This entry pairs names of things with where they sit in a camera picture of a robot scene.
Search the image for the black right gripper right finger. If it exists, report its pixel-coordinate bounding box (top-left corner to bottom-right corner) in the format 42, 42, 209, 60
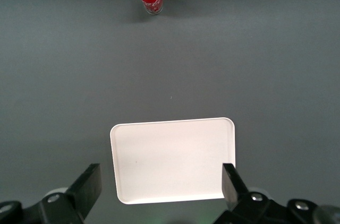
212, 162, 288, 224

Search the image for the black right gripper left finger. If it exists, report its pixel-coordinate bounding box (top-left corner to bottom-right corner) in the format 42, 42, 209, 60
23, 163, 103, 224

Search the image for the white rectangular plastic tray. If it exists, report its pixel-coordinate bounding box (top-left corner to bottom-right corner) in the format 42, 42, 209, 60
109, 117, 236, 205

